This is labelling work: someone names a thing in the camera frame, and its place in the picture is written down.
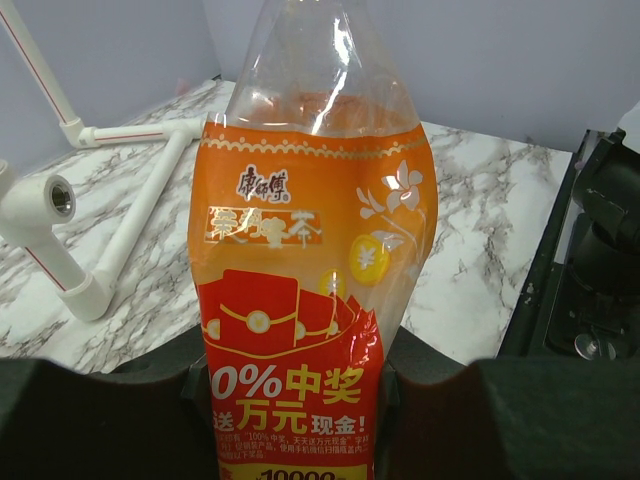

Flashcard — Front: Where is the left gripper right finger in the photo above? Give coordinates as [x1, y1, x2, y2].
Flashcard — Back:
[375, 329, 639, 479]

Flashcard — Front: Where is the white PVC pipe frame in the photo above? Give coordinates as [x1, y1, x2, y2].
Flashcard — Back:
[0, 0, 209, 324]

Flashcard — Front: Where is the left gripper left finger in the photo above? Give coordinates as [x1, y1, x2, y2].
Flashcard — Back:
[1, 327, 219, 479]

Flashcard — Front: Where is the orange label tea bottle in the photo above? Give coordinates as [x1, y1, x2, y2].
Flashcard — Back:
[188, 1, 438, 479]

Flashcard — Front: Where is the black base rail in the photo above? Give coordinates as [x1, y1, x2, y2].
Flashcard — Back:
[499, 128, 639, 361]

